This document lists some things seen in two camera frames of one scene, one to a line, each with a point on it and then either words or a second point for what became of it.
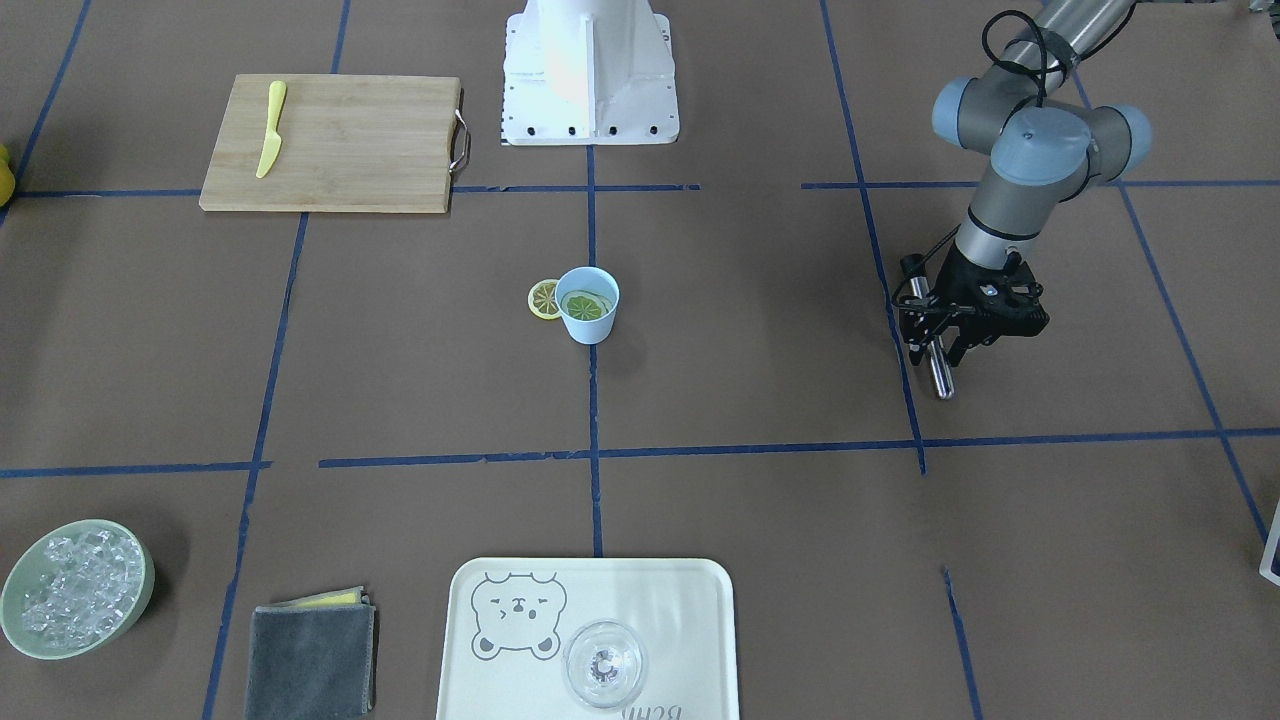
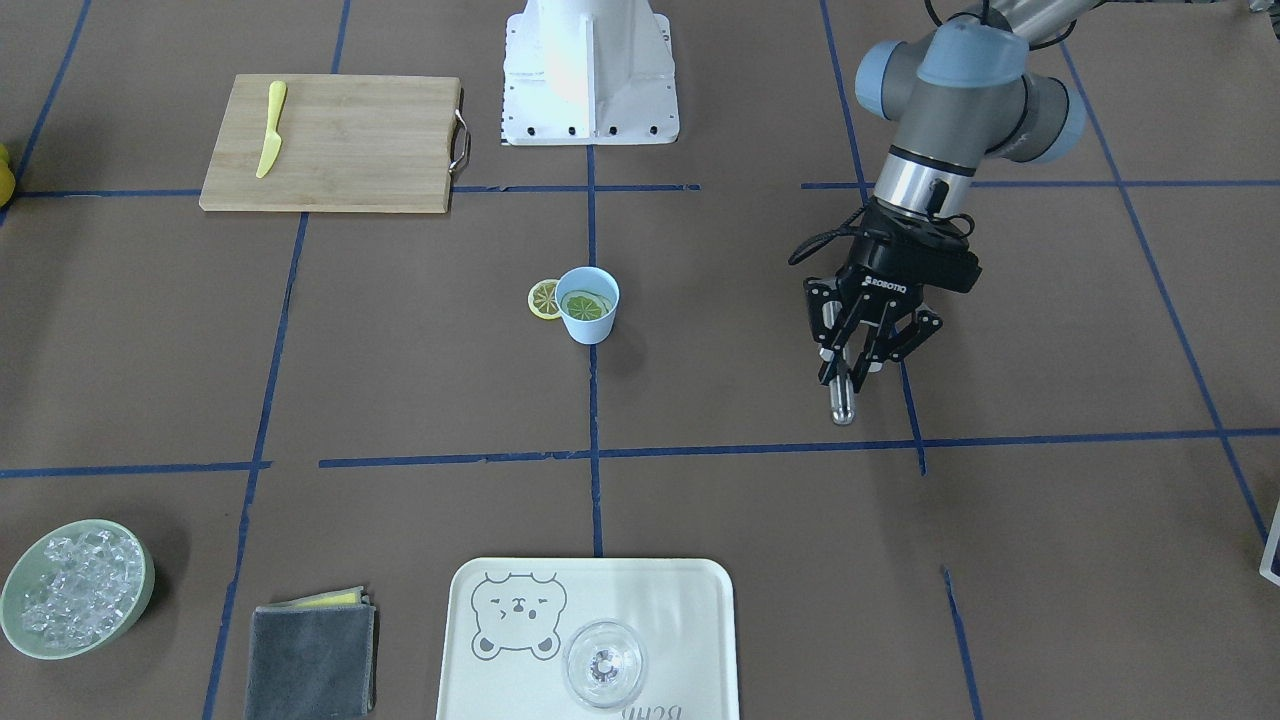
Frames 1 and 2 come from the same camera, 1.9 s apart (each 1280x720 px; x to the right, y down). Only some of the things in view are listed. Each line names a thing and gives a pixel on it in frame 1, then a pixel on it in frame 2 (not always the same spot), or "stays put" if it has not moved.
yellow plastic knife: (273, 138) stays put
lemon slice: (542, 300) stays put
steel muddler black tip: (912, 268) to (843, 394)
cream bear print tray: (510, 621) stays put
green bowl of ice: (75, 589) stays put
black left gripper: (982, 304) to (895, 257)
